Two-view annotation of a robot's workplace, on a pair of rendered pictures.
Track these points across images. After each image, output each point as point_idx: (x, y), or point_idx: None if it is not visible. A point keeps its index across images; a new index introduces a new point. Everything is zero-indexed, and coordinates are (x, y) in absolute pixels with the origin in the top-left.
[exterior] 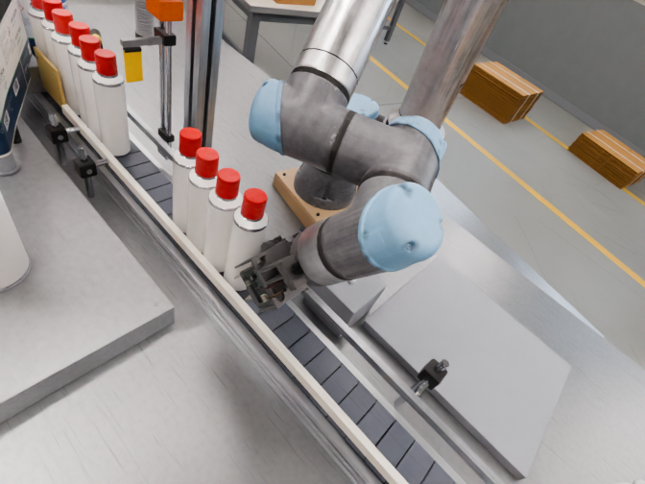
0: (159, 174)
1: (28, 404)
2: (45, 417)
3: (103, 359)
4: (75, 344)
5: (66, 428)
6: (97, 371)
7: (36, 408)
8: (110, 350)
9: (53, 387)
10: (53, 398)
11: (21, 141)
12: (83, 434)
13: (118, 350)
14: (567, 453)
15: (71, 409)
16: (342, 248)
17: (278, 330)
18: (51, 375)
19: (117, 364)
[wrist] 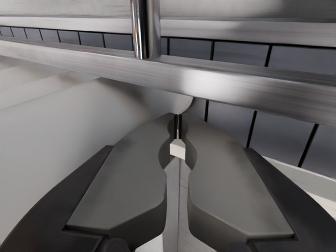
0: (1, 31)
1: (175, 243)
2: (189, 244)
3: (174, 212)
4: None
5: (205, 249)
6: (181, 212)
7: (181, 240)
8: (169, 214)
9: (173, 237)
10: (181, 233)
11: None
12: (216, 251)
13: (174, 204)
14: None
15: (195, 238)
16: None
17: (327, 127)
18: (163, 251)
19: (185, 204)
